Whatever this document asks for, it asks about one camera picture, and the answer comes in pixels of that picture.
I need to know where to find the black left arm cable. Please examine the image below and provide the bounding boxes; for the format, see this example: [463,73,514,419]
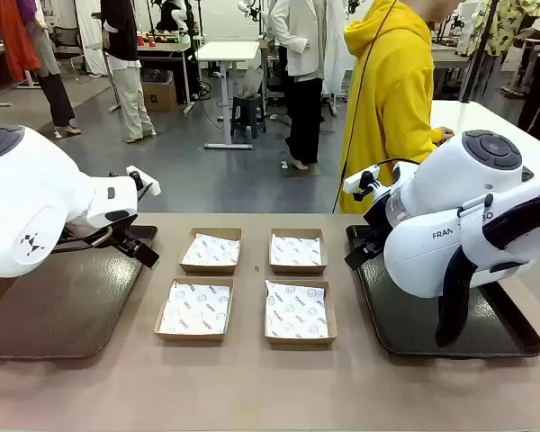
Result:
[56,224,114,253]

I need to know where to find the person in grey apron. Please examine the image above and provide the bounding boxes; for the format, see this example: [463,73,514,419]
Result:
[16,0,82,139]

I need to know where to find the person right forearm yellow sleeve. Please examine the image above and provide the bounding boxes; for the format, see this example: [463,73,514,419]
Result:
[398,123,442,159]

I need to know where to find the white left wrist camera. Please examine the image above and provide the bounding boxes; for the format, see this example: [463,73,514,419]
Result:
[125,165,162,197]

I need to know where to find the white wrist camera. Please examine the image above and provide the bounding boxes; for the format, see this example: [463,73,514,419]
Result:
[343,165,383,202]
[125,165,162,197]

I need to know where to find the clear plastic bag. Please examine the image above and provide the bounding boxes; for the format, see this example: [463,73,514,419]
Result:
[237,65,266,99]

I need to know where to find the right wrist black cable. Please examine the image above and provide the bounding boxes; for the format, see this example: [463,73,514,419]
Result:
[372,157,422,173]

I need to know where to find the person in yellow hoodie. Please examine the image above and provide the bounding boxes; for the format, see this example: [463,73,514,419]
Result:
[338,0,455,215]

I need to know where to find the large white table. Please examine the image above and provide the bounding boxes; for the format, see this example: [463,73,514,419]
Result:
[430,99,540,152]

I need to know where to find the person in white jacket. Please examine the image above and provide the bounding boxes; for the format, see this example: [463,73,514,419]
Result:
[267,0,338,171]

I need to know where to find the thin black hanging cable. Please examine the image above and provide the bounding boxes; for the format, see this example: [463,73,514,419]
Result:
[331,0,398,213]

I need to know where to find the orange garment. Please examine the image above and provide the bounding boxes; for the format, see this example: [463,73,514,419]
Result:
[0,0,41,72]

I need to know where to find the black office chair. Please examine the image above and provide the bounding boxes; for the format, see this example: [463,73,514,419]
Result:
[49,25,84,83]

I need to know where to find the black plastic tray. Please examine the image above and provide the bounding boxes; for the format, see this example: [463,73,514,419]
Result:
[345,223,540,359]

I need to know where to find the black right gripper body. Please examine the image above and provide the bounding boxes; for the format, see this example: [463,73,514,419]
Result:
[363,204,391,249]

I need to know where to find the table with colourful toys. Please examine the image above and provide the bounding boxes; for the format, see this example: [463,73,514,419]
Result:
[137,31,195,114]

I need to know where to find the person in beige trousers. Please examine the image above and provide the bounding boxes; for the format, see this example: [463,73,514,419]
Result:
[99,0,158,144]

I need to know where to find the kraft paper box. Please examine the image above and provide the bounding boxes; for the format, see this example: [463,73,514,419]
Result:
[267,228,329,275]
[263,278,338,347]
[178,227,243,275]
[153,276,235,342]

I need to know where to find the black plastic stool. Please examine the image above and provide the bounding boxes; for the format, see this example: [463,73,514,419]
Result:
[229,94,267,140]

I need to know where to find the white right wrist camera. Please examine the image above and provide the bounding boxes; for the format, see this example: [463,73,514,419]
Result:
[343,165,383,202]

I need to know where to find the cardboard box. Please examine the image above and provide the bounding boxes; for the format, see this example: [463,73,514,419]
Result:
[142,80,178,113]

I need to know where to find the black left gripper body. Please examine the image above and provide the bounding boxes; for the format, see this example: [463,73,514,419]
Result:
[111,224,141,256]

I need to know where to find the brown plastic tray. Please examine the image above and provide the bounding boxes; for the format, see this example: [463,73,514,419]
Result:
[0,224,159,360]

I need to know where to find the person in yellow floral shirt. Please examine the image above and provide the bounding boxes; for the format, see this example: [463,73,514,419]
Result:
[470,0,540,91]

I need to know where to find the white standing desk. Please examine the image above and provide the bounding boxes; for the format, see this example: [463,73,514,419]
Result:
[196,40,261,150]

